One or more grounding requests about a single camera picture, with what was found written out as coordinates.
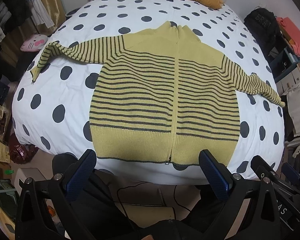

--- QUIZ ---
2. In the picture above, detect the black floor cable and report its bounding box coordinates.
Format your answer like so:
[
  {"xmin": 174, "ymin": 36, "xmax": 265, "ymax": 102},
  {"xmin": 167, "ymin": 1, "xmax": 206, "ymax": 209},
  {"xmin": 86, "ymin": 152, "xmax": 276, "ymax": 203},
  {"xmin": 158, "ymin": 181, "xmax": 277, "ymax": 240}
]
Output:
[{"xmin": 116, "ymin": 181, "xmax": 191, "ymax": 221}]

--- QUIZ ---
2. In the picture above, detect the white hanging shirt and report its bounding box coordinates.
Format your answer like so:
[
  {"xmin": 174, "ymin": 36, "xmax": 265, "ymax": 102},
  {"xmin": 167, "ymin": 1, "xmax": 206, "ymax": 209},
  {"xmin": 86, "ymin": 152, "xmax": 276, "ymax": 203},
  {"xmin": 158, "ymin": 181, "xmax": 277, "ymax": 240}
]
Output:
[{"xmin": 26, "ymin": 0, "xmax": 55, "ymax": 28}]

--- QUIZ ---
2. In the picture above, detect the yellow striped knit sweater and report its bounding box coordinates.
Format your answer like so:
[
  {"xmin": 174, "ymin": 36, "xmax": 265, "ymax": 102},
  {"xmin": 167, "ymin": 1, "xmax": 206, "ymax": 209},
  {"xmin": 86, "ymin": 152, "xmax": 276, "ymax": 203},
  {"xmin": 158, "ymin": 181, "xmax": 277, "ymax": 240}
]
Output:
[{"xmin": 31, "ymin": 22, "xmax": 284, "ymax": 165}]

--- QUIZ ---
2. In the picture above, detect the dark red plastic bag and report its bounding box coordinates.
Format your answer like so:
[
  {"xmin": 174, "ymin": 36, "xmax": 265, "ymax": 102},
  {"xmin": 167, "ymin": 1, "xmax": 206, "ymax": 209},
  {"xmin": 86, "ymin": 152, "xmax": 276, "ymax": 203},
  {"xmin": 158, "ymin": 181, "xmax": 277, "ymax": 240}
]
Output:
[{"xmin": 8, "ymin": 133, "xmax": 38, "ymax": 164}]

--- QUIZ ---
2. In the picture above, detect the white storage shelf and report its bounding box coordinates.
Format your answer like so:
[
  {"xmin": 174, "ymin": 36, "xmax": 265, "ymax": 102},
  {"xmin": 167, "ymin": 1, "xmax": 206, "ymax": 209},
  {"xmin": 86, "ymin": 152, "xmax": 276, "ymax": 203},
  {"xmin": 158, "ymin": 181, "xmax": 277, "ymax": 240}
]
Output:
[{"xmin": 270, "ymin": 47, "xmax": 300, "ymax": 95}]

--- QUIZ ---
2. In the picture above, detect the black backpack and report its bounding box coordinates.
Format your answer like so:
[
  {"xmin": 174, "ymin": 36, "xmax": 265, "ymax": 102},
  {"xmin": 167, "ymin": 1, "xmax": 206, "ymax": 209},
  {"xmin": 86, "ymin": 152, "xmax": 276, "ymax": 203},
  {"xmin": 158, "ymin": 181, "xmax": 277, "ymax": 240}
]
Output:
[{"xmin": 244, "ymin": 8, "xmax": 281, "ymax": 56}]

